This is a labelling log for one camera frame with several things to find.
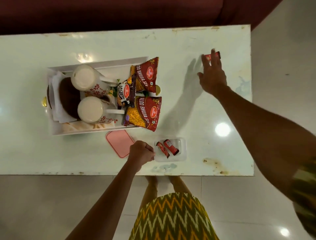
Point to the person's left hand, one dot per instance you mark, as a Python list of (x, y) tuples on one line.
[(139, 153)]

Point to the person's right hand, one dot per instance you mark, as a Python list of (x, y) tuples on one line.
[(213, 76)]

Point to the person's right middle finger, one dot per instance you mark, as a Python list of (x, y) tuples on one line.
[(213, 58)]

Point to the person's left fingers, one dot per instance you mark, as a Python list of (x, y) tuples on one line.
[(148, 151)]

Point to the person's right thumb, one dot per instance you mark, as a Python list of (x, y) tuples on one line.
[(200, 76)]

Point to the red chocolate bar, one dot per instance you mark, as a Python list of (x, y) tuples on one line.
[(163, 149), (208, 57), (171, 147)]

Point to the clear plastic container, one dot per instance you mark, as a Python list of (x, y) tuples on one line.
[(182, 153)]

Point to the person's left forearm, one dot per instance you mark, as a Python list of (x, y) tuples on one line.
[(108, 205)]

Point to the person's right forearm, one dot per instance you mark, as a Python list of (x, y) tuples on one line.
[(259, 133)]

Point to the pink plastic lid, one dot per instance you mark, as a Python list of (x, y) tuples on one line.
[(119, 143)]

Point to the red snack packet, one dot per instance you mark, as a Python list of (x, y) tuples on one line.
[(145, 113), (148, 74)]

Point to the person's left leg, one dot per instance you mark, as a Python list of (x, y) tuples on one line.
[(149, 191)]

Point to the person's leg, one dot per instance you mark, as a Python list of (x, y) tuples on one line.
[(179, 185), (149, 191)]

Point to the person's right leg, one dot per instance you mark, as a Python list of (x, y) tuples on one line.
[(179, 185)]

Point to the dark brown snack packet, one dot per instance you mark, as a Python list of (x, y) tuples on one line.
[(126, 95)]

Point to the yellow green zigzag dress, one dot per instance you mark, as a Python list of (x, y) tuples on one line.
[(172, 217)]

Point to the white floral mug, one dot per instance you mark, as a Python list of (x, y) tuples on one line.
[(85, 78), (91, 110)]

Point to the cream cloth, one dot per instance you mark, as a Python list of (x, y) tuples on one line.
[(81, 126)]

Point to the white serving tray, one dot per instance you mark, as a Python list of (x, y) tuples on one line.
[(118, 67)]

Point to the brown round coasters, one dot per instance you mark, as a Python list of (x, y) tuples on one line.
[(68, 97)]

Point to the maroon sofa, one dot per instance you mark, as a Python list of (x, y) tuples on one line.
[(111, 14)]

